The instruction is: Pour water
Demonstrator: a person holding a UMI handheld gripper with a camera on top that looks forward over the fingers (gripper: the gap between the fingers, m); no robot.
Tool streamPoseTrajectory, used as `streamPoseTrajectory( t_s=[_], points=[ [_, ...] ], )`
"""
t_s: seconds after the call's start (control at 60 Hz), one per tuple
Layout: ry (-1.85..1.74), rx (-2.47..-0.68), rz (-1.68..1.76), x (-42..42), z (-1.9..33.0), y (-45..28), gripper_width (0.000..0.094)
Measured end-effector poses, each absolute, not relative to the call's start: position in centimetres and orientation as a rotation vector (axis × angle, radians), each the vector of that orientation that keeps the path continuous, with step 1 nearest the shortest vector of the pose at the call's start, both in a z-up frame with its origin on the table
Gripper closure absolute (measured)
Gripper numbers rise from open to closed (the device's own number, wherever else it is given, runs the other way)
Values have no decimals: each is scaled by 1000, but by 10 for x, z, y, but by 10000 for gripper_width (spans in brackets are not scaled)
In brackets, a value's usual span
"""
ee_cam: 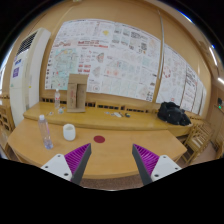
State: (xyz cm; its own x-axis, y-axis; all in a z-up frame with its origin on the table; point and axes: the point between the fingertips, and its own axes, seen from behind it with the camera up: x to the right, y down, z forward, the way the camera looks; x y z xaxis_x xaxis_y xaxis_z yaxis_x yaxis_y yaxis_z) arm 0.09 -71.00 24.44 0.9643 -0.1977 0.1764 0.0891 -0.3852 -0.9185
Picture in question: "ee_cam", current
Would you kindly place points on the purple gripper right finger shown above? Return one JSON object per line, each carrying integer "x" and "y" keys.
{"x": 152, "y": 167}

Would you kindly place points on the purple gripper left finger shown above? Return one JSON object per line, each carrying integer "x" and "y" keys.
{"x": 71, "y": 166}

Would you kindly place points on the clear plastic water bottle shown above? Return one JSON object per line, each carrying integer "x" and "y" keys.
{"x": 44, "y": 130}

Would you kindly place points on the small far water bottle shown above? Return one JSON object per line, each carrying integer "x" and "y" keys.
{"x": 57, "y": 99}

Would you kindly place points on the white ceramic cup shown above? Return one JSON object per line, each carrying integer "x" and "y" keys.
{"x": 69, "y": 132}

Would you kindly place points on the dark red round coaster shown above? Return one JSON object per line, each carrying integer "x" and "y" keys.
{"x": 99, "y": 139}

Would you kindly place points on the black bag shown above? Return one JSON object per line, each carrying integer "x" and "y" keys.
{"x": 173, "y": 114}

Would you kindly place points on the wooden chair right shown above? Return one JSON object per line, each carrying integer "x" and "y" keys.
{"x": 197, "y": 141}

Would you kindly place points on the wooden chair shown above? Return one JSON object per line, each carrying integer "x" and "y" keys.
{"x": 197, "y": 141}
{"x": 6, "y": 119}

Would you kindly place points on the small items on far table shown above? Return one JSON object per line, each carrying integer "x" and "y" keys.
{"x": 118, "y": 114}

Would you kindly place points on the wooden chair left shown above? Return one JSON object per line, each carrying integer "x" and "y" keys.
{"x": 6, "y": 119}

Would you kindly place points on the brown cardboard box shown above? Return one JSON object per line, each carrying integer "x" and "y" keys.
{"x": 76, "y": 93}

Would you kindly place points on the white standing air conditioner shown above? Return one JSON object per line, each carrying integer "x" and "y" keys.
{"x": 25, "y": 73}

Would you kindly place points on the right poster sheet wall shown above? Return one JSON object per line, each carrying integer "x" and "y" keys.
{"x": 180, "y": 84}

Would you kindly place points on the large poster sheet wall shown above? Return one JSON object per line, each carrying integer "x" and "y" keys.
{"x": 118, "y": 59}

